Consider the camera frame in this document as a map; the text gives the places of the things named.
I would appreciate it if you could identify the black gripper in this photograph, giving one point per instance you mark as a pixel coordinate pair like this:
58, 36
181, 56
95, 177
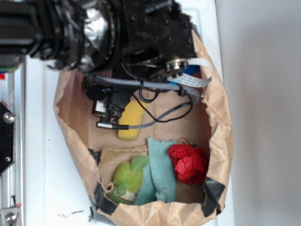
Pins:
153, 37

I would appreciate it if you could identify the blue plastic block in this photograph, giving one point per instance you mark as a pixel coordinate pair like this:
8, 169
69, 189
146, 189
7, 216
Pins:
192, 70

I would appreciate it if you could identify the yellow sponge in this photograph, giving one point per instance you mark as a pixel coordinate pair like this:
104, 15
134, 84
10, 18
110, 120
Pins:
132, 116

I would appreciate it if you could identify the brown paper lined box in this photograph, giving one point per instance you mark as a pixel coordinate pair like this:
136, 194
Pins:
97, 153

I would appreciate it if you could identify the red crumpled paper ball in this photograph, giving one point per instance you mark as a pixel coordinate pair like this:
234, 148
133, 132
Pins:
190, 163

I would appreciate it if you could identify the green plush toy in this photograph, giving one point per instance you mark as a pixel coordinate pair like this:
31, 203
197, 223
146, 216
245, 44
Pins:
128, 180

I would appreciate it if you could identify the teal cloth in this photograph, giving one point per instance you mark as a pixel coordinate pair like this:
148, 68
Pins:
159, 183

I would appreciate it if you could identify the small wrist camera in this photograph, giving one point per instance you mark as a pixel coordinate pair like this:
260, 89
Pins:
109, 105

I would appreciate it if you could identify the black metal bracket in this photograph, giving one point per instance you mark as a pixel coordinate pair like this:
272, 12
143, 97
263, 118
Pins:
7, 133

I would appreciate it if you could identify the aluminium frame rail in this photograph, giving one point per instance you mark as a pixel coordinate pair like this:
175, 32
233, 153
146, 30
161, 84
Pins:
12, 87

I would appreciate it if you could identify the silver corner bracket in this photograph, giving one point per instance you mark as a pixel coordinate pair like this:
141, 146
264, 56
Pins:
10, 217

